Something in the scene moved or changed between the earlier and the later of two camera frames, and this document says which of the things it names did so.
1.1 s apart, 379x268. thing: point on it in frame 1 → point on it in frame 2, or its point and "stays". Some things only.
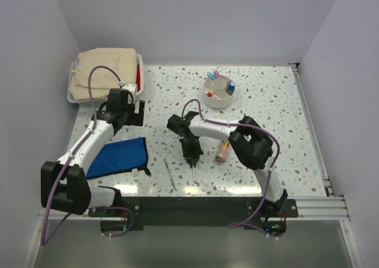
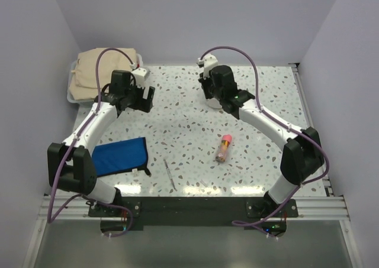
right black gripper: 192,157 → 204,82
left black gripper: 136,119 → 143,104
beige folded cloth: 122,61 stays
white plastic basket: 99,102 stays
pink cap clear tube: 222,152 stays
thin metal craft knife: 170,175 stays
